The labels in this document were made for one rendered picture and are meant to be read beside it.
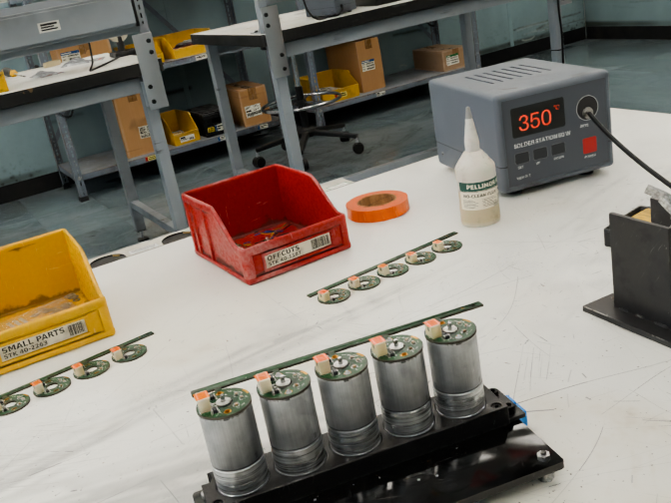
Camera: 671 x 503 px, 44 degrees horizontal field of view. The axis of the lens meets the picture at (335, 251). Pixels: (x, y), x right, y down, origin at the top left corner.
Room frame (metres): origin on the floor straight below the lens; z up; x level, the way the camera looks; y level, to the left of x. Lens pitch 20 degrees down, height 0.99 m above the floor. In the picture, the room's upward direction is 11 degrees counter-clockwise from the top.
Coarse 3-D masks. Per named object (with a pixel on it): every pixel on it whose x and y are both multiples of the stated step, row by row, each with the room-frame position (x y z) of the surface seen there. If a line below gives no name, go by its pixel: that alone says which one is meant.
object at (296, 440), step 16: (288, 384) 0.33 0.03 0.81; (272, 400) 0.32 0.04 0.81; (288, 400) 0.32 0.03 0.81; (304, 400) 0.32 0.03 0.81; (272, 416) 0.32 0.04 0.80; (288, 416) 0.32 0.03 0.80; (304, 416) 0.32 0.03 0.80; (272, 432) 0.32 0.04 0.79; (288, 432) 0.32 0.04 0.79; (304, 432) 0.32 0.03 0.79; (320, 432) 0.33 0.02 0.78; (272, 448) 0.33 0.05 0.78; (288, 448) 0.32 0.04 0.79; (304, 448) 0.32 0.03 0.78; (320, 448) 0.33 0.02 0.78; (288, 464) 0.32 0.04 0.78; (304, 464) 0.32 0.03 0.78; (320, 464) 0.32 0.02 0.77
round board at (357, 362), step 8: (344, 352) 0.35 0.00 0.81; (352, 352) 0.35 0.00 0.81; (336, 360) 0.34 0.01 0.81; (352, 360) 0.34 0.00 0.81; (360, 360) 0.34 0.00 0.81; (344, 368) 0.34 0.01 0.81; (352, 368) 0.33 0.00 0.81; (360, 368) 0.33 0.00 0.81; (320, 376) 0.33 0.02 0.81; (328, 376) 0.33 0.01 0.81; (336, 376) 0.33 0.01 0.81; (344, 376) 0.33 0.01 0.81; (352, 376) 0.33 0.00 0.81
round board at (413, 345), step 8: (392, 336) 0.36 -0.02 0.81; (400, 336) 0.36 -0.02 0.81; (408, 336) 0.36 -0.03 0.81; (408, 344) 0.35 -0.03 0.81; (416, 344) 0.35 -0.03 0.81; (392, 352) 0.34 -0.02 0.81; (400, 352) 0.34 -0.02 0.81; (408, 352) 0.34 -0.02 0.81; (416, 352) 0.34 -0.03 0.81; (384, 360) 0.34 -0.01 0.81; (392, 360) 0.34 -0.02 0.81; (400, 360) 0.33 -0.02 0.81
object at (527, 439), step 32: (448, 448) 0.33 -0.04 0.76; (480, 448) 0.33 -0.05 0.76; (512, 448) 0.32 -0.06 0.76; (544, 448) 0.32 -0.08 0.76; (352, 480) 0.32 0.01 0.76; (384, 480) 0.32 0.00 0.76; (416, 480) 0.31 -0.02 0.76; (448, 480) 0.31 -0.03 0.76; (480, 480) 0.31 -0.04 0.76; (512, 480) 0.30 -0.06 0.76; (544, 480) 0.31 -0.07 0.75
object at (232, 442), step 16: (240, 416) 0.32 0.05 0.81; (208, 432) 0.32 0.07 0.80; (224, 432) 0.31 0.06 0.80; (240, 432) 0.31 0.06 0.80; (256, 432) 0.32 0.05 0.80; (208, 448) 0.32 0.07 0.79; (224, 448) 0.31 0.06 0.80; (240, 448) 0.31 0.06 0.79; (256, 448) 0.32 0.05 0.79; (224, 464) 0.31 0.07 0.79; (240, 464) 0.31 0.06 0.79; (256, 464) 0.32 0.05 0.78; (224, 480) 0.31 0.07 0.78; (240, 480) 0.31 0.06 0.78; (256, 480) 0.32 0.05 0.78; (240, 496) 0.31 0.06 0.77
